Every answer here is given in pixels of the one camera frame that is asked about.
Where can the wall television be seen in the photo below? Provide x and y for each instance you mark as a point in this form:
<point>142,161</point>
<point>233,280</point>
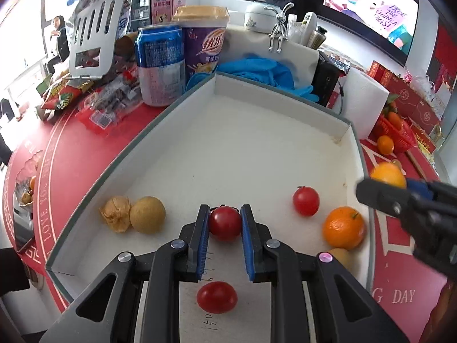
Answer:
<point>375,7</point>

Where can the white paper towel roll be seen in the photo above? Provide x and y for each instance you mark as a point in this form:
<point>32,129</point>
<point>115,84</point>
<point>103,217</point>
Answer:
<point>367,103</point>

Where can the round brown fruit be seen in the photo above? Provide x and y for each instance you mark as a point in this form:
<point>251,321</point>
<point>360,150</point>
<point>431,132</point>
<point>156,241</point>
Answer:
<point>147,215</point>
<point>341,256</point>

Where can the clear red-trim candy packets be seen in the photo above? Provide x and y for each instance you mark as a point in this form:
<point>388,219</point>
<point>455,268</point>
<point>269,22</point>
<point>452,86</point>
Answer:
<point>110,103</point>

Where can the tan papery husk fruit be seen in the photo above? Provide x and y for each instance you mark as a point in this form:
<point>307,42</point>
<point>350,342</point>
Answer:
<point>115,213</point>

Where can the cherry tomato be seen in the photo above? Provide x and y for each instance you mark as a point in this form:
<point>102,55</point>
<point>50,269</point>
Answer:
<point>306,201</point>
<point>216,297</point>
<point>225,223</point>

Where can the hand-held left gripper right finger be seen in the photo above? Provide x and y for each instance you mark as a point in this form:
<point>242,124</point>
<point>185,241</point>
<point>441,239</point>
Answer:
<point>248,243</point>

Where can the grey cardboard box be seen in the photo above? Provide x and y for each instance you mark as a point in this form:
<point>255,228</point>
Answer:
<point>250,143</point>

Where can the stack of red gift boxes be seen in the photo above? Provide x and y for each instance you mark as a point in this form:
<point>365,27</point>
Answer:
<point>410,96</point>

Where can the pile of leafy tangerines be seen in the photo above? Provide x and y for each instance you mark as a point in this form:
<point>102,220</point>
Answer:
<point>392,114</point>

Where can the pile of blue gloves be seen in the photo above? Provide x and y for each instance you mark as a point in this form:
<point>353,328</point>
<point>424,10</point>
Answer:
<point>271,71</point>

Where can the glass candy dish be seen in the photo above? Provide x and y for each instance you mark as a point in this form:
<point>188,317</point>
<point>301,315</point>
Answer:
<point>26,182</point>

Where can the orange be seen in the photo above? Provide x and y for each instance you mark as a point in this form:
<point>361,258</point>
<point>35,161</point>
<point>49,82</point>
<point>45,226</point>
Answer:
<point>388,173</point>
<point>344,227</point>
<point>385,144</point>

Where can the white plastic bottle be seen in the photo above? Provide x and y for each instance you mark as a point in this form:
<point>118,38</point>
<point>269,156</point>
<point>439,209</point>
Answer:
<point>309,26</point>

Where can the purple instant drink cup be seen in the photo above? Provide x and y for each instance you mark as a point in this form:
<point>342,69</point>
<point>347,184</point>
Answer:
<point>203,43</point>

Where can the silver rabbit figurine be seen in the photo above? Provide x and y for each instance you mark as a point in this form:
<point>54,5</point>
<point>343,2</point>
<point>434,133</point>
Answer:
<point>280,32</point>

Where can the white ceramic pot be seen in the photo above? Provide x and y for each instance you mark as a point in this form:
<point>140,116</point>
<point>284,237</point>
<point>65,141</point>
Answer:
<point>259,16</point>

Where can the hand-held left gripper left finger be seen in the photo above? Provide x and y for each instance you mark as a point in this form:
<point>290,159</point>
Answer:
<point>201,243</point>

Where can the white foam box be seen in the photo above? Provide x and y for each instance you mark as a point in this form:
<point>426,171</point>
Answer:
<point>237,44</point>

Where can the blue drink can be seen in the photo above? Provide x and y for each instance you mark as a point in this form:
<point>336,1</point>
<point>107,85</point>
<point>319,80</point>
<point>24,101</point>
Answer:
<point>159,64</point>

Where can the white slotted plastic stand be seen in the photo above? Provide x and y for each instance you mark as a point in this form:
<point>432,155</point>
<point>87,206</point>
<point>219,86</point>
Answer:
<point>94,35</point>

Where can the black phone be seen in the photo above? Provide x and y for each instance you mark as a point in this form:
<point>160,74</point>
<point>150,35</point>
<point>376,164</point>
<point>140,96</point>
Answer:
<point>25,235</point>

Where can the black electronic device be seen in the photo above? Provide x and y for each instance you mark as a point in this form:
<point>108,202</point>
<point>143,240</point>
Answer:
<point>325,78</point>

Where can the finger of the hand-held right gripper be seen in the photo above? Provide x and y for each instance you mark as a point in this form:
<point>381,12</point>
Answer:
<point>378,193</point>
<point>421,187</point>

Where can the white plastic bag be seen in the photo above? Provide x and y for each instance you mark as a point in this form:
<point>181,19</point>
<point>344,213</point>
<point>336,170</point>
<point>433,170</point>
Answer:
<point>425,89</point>

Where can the red plastic basket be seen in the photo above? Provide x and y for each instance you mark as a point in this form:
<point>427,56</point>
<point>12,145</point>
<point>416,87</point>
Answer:
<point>396,132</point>

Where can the green red snack packet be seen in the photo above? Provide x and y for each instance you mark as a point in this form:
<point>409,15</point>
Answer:
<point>64,94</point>

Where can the pink milk carton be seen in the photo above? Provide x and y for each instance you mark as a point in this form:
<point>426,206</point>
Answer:
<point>167,7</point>

